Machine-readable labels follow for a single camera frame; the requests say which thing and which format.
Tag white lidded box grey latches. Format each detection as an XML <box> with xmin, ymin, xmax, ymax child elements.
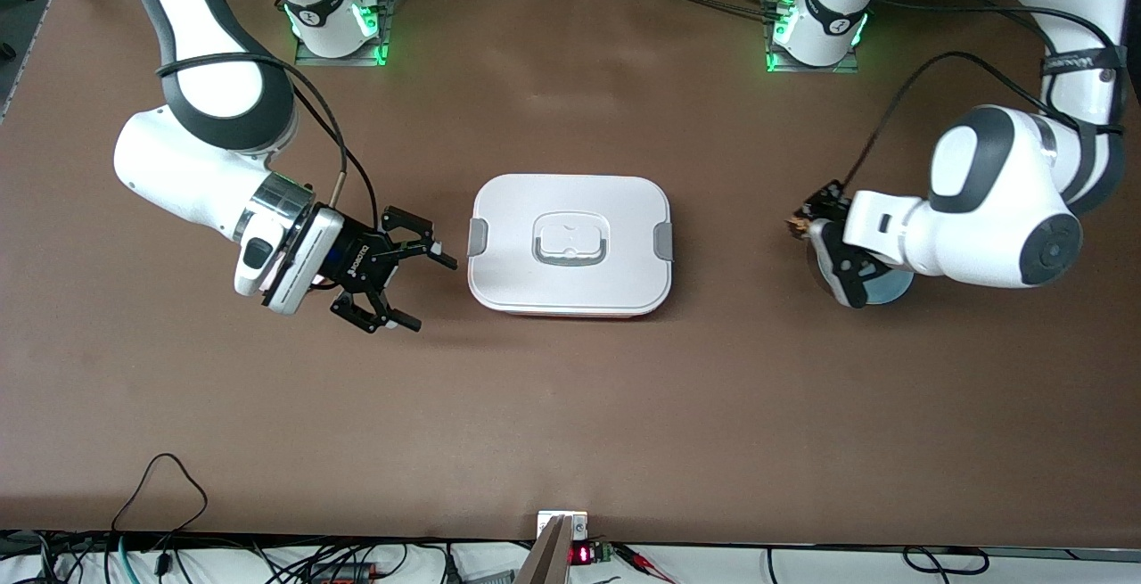
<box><xmin>467</xmin><ymin>173</ymin><xmax>676</xmax><ymax>319</ymax></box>

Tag aluminium camera bracket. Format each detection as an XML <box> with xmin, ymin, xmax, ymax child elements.
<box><xmin>513</xmin><ymin>510</ymin><xmax>591</xmax><ymax>584</ymax></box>

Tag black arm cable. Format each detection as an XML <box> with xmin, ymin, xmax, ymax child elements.
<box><xmin>842</xmin><ymin>0</ymin><xmax>1126</xmax><ymax>197</ymax></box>
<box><xmin>156</xmin><ymin>53</ymin><xmax>380</xmax><ymax>230</ymax></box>

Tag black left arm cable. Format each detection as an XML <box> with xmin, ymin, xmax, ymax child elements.
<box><xmin>842</xmin><ymin>0</ymin><xmax>1126</xmax><ymax>197</ymax></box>

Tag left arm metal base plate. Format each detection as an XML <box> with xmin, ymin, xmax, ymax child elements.
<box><xmin>765</xmin><ymin>0</ymin><xmax>861</xmax><ymax>75</ymax></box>

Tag tangled black cable bundle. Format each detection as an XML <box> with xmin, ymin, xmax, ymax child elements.
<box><xmin>0</xmin><ymin>531</ymin><xmax>447</xmax><ymax>584</ymax></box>

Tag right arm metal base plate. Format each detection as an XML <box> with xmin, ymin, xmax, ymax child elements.
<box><xmin>294</xmin><ymin>0</ymin><xmax>395</xmax><ymax>68</ymax></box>

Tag red black clip leads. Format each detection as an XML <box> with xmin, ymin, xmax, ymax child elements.
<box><xmin>615</xmin><ymin>544</ymin><xmax>678</xmax><ymax>584</ymax></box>

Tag orange black device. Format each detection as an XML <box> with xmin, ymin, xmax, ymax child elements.
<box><xmin>308</xmin><ymin>562</ymin><xmax>380</xmax><ymax>584</ymax></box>

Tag coiled black cable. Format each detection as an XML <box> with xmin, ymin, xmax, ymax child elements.
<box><xmin>902</xmin><ymin>546</ymin><xmax>990</xmax><ymax>576</ymax></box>

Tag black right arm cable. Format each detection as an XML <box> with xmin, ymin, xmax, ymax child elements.
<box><xmin>156</xmin><ymin>53</ymin><xmax>380</xmax><ymax>230</ymax></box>

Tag looped thin black cable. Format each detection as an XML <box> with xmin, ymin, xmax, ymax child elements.
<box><xmin>111</xmin><ymin>453</ymin><xmax>209</xmax><ymax>578</ymax></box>

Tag light blue round plate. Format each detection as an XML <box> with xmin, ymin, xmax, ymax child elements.
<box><xmin>807</xmin><ymin>241</ymin><xmax>916</xmax><ymax>307</ymax></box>

